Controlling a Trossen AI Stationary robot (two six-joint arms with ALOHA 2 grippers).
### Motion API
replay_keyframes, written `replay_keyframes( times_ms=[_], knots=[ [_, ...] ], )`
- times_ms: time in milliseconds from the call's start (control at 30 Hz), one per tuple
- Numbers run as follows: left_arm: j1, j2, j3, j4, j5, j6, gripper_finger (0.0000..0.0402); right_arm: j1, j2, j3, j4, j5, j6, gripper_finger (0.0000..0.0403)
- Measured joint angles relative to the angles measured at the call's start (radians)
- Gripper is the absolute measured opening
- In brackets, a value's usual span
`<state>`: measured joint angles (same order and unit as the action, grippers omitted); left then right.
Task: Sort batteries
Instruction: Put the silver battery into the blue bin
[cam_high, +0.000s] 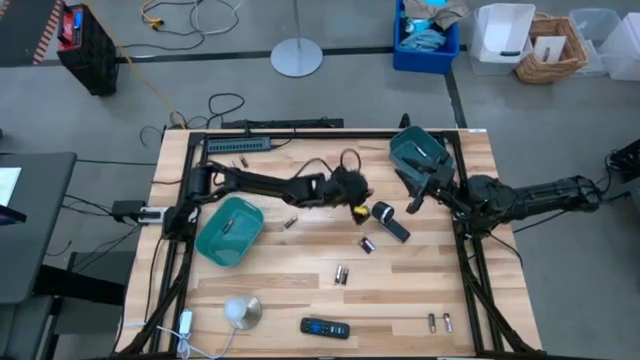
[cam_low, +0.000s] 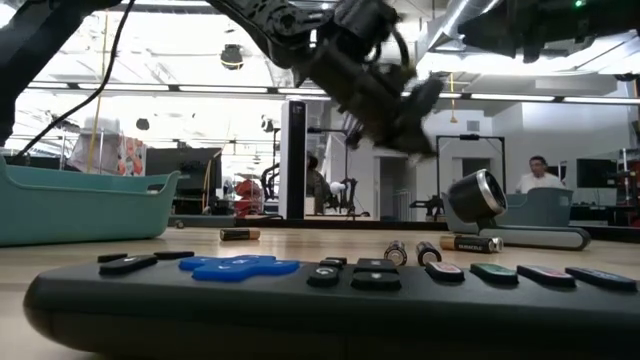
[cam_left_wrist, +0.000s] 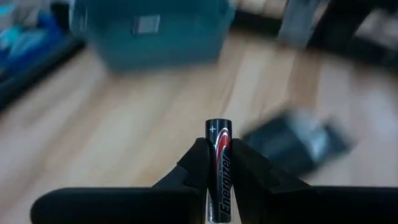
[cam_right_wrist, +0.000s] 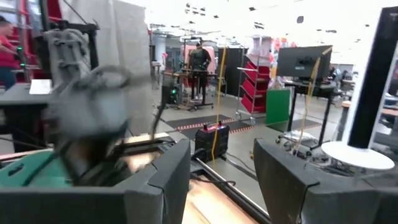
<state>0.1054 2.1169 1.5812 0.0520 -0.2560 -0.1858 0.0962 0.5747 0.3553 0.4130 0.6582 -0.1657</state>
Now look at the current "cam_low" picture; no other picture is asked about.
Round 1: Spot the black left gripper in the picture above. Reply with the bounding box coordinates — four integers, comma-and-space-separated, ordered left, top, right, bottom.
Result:
294, 0, 445, 157

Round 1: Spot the black copper AA battery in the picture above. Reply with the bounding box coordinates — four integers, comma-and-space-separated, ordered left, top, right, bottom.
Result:
438, 234, 496, 255
219, 227, 262, 242

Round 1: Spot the person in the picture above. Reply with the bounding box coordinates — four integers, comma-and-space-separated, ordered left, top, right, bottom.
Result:
305, 152, 334, 214
514, 154, 568, 195

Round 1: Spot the teal plastic bin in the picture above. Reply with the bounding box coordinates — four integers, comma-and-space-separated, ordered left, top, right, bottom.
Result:
497, 187, 575, 229
0, 155, 181, 249

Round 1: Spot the black ceiling dome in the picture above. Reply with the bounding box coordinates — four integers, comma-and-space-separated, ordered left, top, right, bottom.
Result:
219, 43, 245, 71

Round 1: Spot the linear ceiling light strip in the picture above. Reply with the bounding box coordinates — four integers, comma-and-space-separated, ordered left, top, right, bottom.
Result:
27, 82, 640, 105

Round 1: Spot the dark equipment rack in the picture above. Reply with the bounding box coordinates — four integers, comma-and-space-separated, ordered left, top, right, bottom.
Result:
617, 147, 640, 226

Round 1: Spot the black remote control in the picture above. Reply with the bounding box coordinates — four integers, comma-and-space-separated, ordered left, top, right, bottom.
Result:
22, 251, 640, 360

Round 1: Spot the black cabinet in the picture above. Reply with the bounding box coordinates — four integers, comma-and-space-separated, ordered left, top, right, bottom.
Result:
144, 147, 224, 216

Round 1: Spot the white sheet with orange print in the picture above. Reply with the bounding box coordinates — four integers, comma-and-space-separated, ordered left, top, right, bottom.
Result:
67, 132, 149, 177

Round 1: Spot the black background frame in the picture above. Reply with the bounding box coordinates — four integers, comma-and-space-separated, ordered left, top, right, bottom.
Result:
307, 127, 351, 217

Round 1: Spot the silver ventilation duct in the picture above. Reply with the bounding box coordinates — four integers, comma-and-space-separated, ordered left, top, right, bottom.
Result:
417, 0, 496, 56

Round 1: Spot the black aluminium table frame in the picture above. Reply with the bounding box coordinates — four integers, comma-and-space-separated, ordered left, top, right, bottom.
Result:
164, 214, 640, 245

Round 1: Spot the black wall monitor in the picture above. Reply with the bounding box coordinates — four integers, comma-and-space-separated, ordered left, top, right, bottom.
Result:
576, 158, 619, 190

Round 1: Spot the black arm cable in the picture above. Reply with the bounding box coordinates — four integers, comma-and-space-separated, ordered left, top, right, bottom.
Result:
9, 0, 137, 164

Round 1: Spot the yellow hanging cord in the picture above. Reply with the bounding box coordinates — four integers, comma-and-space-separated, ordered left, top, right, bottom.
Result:
87, 12, 110, 174

